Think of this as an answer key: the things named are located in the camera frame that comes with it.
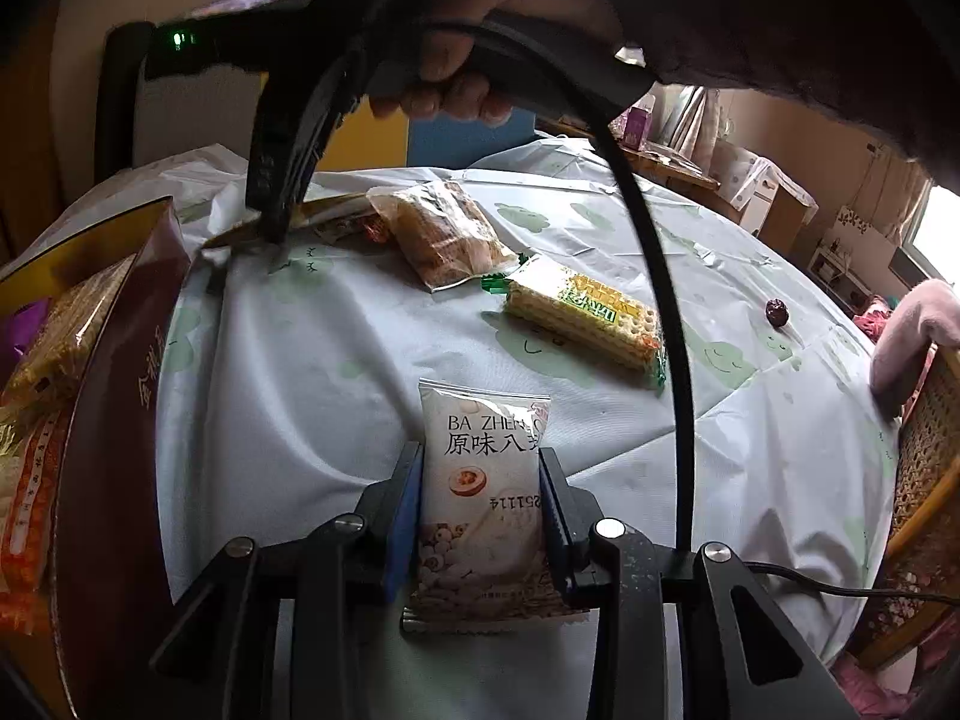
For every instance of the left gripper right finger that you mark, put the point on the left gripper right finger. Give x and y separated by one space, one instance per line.
740 656

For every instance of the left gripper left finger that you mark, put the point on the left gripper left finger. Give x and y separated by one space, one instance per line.
278 630

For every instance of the long gold snack box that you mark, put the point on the long gold snack box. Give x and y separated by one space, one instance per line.
335 211

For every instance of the brown bread packet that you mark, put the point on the brown bread packet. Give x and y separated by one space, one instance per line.
443 233

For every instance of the white Ba Zhen cake packet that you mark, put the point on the white Ba Zhen cake packet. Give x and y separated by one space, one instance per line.
480 556

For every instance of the green yellow cracker pack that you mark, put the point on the green yellow cracker pack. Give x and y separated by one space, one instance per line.
583 309

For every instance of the purple snack packet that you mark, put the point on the purple snack packet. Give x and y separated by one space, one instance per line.
17 332

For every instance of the red candy wrapper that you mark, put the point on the red candy wrapper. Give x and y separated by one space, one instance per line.
375 230

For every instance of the large orange snack bag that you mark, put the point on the large orange snack bag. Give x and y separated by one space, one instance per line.
30 474

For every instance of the yellow puffed rice cake pack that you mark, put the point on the yellow puffed rice cake pack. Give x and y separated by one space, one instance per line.
52 369

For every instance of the person right hand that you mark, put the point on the person right hand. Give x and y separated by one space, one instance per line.
477 60

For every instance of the grey yellow blue chair back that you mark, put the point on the grey yellow blue chair back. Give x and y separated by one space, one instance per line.
321 58

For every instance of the gold and maroon gift box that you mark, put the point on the gold and maroon gift box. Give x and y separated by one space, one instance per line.
105 587

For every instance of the purple box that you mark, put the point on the purple box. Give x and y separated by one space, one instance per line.
636 127

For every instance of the white cloud-print tablecloth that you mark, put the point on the white cloud-print tablecloth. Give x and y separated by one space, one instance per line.
290 381

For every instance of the red jujube date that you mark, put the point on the red jujube date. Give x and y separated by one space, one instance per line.
776 313

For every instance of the pink cloth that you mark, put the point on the pink cloth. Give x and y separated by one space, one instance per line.
929 314

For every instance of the window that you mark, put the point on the window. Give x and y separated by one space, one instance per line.
932 237

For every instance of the white cardboard box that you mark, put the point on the white cardboard box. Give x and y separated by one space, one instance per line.
762 198

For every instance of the black post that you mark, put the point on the black post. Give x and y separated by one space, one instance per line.
124 52

